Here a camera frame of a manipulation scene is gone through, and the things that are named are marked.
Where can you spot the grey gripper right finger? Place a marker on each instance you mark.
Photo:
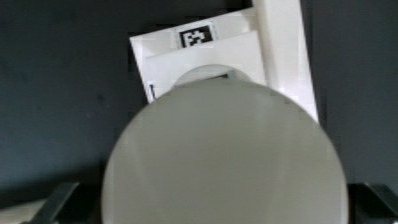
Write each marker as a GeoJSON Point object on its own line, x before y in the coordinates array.
{"type": "Point", "coordinates": [381, 204]}

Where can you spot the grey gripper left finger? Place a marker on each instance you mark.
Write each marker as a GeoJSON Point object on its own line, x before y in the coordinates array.
{"type": "Point", "coordinates": [45, 216]}

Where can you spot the white lamp bulb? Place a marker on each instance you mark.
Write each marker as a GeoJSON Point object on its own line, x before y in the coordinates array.
{"type": "Point", "coordinates": [225, 159]}

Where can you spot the white lamp base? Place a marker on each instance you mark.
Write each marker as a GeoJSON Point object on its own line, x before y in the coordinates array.
{"type": "Point", "coordinates": [207, 49]}

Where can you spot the white U-shaped fence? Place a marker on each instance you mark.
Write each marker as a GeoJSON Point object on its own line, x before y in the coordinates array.
{"type": "Point", "coordinates": [285, 50]}

